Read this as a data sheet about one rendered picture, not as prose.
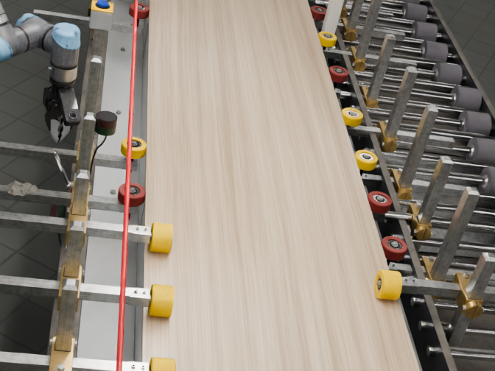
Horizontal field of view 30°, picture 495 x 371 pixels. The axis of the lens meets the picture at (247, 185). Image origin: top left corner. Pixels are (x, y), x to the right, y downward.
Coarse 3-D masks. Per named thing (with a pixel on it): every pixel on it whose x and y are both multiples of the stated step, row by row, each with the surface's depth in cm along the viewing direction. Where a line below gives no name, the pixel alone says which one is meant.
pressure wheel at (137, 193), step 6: (120, 186) 273; (132, 186) 275; (138, 186) 275; (120, 192) 271; (132, 192) 272; (138, 192) 273; (144, 192) 273; (120, 198) 272; (132, 198) 270; (138, 198) 271; (132, 204) 271; (138, 204) 272
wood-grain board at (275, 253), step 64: (192, 0) 391; (256, 0) 404; (192, 64) 345; (256, 64) 355; (320, 64) 366; (192, 128) 309; (256, 128) 317; (320, 128) 326; (192, 192) 279; (256, 192) 286; (320, 192) 293; (192, 256) 255; (256, 256) 261; (320, 256) 267; (384, 256) 273; (192, 320) 235; (256, 320) 239; (320, 320) 244; (384, 320) 249
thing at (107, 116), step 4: (100, 112) 263; (104, 112) 264; (108, 112) 264; (100, 116) 261; (104, 116) 262; (108, 116) 262; (112, 116) 262; (104, 120) 260; (108, 120) 261; (112, 120) 261; (104, 128) 261; (112, 128) 262; (104, 140) 267; (100, 144) 268; (96, 148) 268; (92, 160) 271; (92, 164) 272
